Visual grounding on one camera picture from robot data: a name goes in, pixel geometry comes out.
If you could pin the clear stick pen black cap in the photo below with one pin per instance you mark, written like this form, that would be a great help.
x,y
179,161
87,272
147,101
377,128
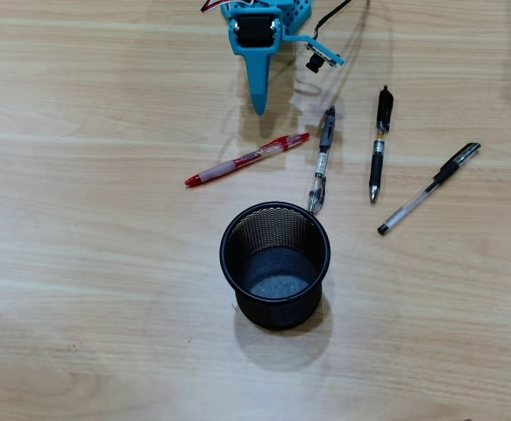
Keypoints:
x,y
430,188

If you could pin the clear pen with grey grip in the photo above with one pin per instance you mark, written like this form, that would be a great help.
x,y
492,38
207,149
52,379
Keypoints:
x,y
323,162

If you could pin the red retractable pen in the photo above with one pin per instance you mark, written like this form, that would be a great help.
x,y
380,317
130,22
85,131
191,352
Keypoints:
x,y
246,160

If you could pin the black grip pen chrome tip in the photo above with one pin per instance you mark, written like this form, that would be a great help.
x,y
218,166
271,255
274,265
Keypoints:
x,y
378,153

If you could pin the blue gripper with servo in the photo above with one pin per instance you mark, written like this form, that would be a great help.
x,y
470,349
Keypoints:
x,y
255,31

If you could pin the wrist camera on blue mount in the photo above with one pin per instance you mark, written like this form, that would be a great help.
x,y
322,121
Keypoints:
x,y
325,54

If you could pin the black mesh pen holder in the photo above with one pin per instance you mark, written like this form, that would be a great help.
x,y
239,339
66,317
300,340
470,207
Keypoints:
x,y
277,307

